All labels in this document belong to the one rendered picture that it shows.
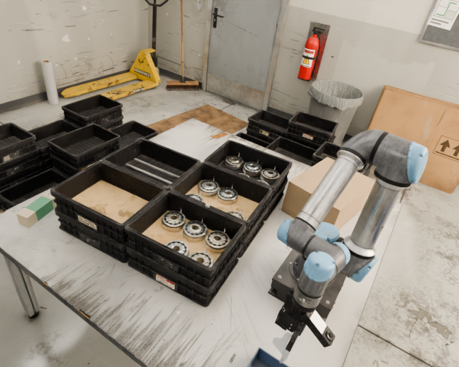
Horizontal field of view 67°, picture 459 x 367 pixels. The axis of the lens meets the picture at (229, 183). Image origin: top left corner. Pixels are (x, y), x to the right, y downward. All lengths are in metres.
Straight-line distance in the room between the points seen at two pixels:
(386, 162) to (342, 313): 0.69
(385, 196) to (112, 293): 1.06
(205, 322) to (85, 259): 0.59
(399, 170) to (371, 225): 0.21
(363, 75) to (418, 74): 0.54
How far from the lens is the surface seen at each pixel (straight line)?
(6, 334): 2.38
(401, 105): 4.09
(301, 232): 1.08
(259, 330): 1.42
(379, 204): 1.23
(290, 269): 1.50
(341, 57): 4.29
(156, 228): 1.54
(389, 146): 1.17
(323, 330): 1.10
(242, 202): 1.71
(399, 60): 4.17
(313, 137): 3.18
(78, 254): 1.66
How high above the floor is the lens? 1.89
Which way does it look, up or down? 36 degrees down
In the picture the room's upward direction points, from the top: 8 degrees clockwise
